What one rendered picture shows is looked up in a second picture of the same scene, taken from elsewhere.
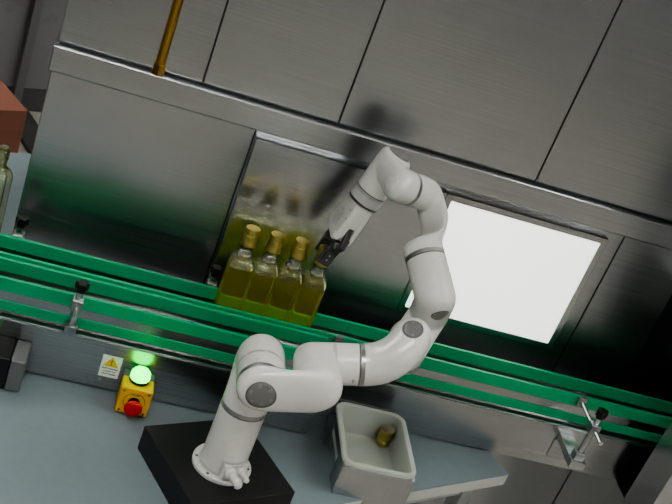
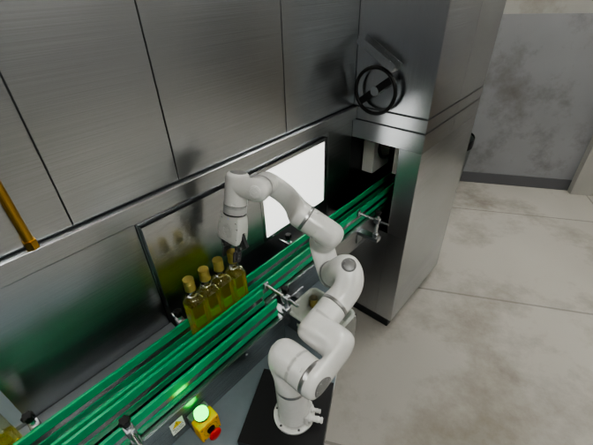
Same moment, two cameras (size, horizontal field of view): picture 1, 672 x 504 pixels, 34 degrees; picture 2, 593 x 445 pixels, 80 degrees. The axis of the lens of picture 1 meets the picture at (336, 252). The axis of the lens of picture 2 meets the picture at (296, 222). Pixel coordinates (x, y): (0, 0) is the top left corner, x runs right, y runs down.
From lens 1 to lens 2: 1.41 m
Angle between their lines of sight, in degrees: 29
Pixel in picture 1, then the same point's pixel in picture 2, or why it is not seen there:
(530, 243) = (300, 164)
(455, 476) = not seen: hidden behind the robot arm
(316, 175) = (190, 218)
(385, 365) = (353, 297)
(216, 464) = (300, 422)
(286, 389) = (334, 369)
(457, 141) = (244, 140)
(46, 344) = not seen: outside the picture
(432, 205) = (277, 185)
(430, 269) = (320, 223)
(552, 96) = (273, 81)
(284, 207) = (184, 248)
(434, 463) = not seen: hidden behind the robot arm
